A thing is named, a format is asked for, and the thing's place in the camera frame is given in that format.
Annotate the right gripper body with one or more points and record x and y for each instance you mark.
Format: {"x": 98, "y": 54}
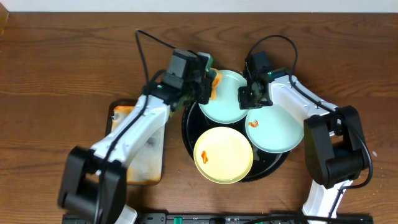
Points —
{"x": 249, "y": 99}

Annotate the light blue plate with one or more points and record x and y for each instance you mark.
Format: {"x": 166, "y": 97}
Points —
{"x": 224, "y": 108}
{"x": 272, "y": 129}

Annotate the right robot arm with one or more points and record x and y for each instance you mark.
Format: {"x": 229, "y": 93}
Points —
{"x": 335, "y": 149}

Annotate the small rectangular black tray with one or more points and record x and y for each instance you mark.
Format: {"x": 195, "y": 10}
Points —
{"x": 117, "y": 112}

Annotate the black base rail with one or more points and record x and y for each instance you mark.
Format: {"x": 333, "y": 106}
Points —
{"x": 161, "y": 218}

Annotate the green yellow sponge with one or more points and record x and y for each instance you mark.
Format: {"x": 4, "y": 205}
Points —
{"x": 216, "y": 82}

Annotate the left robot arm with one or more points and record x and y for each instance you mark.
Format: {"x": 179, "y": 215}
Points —
{"x": 94, "y": 182}

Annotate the round black tray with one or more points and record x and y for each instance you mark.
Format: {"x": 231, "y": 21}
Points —
{"x": 195, "y": 123}

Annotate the stained white cloth pad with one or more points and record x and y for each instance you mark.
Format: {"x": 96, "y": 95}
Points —
{"x": 146, "y": 167}

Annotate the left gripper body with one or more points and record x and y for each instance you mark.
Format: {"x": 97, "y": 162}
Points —
{"x": 197, "y": 91}

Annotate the yellow plate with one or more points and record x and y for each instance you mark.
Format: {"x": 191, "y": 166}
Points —
{"x": 223, "y": 155}

